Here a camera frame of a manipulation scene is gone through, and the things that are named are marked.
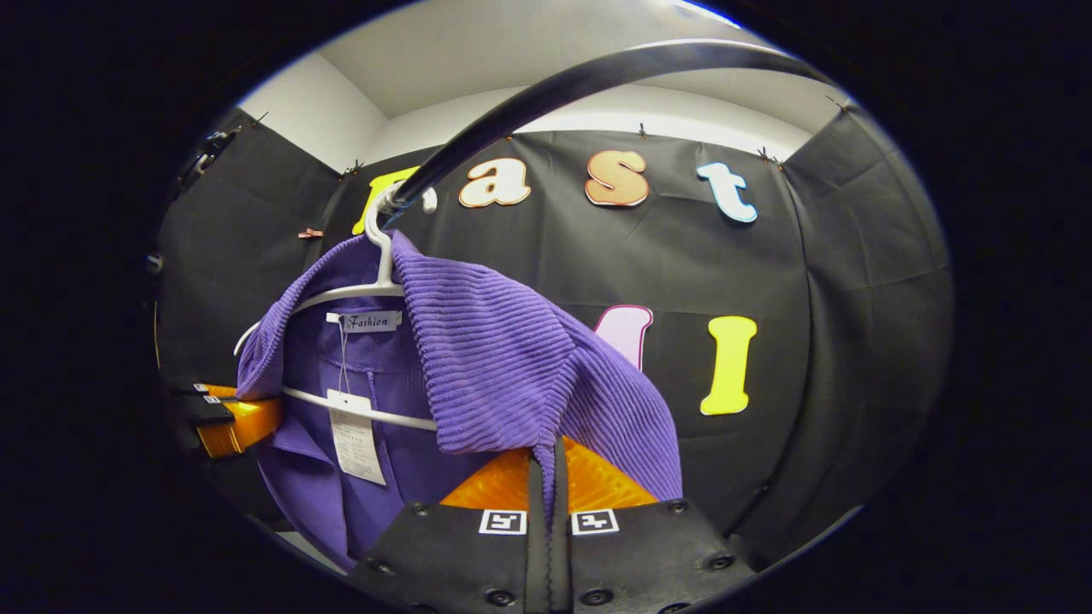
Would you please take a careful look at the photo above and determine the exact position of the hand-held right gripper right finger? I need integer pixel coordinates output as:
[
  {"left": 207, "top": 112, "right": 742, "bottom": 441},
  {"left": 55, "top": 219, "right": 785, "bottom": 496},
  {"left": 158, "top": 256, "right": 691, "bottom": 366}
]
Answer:
[{"left": 550, "top": 435, "right": 756, "bottom": 614}]

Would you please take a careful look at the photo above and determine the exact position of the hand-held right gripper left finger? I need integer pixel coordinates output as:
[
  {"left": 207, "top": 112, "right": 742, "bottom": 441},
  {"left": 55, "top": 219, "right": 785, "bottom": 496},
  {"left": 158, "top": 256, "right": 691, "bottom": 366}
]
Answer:
[{"left": 346, "top": 443, "right": 551, "bottom": 614}]

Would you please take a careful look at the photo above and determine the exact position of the black metal clothes rack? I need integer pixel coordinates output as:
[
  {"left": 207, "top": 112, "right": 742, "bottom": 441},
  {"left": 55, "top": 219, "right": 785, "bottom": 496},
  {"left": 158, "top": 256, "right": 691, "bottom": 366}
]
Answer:
[{"left": 380, "top": 38, "right": 837, "bottom": 231}]

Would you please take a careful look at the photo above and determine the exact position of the white plastic clothes hanger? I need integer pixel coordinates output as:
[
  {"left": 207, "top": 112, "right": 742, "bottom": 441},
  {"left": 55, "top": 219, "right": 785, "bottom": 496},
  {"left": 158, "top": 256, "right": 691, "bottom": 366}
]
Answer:
[{"left": 233, "top": 183, "right": 440, "bottom": 432}]

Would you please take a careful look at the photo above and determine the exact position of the black wall-mounted device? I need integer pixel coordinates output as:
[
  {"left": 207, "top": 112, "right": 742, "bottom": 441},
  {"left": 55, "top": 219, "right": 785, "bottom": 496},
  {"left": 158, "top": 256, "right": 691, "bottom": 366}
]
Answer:
[{"left": 175, "top": 128, "right": 240, "bottom": 201}]

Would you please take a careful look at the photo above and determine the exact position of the long ceiling light panel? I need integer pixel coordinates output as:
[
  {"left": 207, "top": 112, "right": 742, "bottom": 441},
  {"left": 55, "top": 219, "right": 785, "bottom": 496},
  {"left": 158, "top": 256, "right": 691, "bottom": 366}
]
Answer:
[{"left": 670, "top": 0, "right": 743, "bottom": 28}]

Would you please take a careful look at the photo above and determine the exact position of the purple ribbed shirt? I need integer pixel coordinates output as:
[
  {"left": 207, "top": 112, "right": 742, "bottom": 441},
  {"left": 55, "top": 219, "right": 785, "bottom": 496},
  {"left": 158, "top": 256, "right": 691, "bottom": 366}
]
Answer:
[{"left": 236, "top": 230, "right": 683, "bottom": 572}]

